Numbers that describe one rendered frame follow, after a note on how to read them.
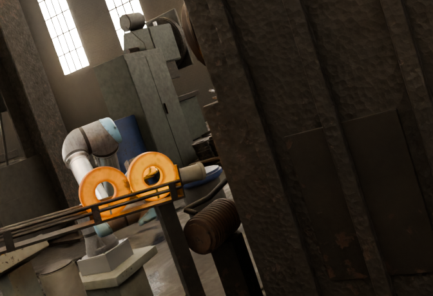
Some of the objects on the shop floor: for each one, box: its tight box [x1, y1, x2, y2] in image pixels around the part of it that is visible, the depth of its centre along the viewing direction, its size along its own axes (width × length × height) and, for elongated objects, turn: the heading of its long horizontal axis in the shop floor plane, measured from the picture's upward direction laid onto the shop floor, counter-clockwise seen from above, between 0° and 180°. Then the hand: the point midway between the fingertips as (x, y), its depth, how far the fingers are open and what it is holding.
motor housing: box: [183, 198, 264, 296], centre depth 178 cm, size 13×22×54 cm, turn 43°
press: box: [119, 8, 211, 140], centre depth 1005 cm, size 137×116×271 cm
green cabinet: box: [93, 48, 198, 182], centre depth 582 cm, size 48×70×150 cm
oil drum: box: [94, 115, 158, 184], centre depth 562 cm, size 59×59×89 cm
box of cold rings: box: [0, 153, 104, 248], centre depth 503 cm, size 123×93×87 cm
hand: (149, 170), depth 163 cm, fingers closed, pressing on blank
